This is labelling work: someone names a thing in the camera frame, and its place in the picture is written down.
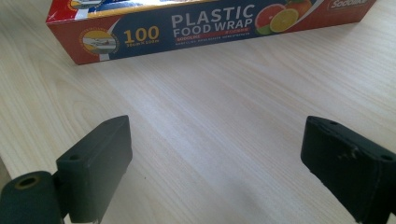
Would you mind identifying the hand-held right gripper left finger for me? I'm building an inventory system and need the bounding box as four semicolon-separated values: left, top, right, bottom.
51;115;134;224

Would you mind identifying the red and blue wrap box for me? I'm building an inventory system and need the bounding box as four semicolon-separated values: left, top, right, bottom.
46;0;377;66

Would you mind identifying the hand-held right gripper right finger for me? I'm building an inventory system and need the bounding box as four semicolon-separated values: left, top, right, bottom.
300;115;396;224

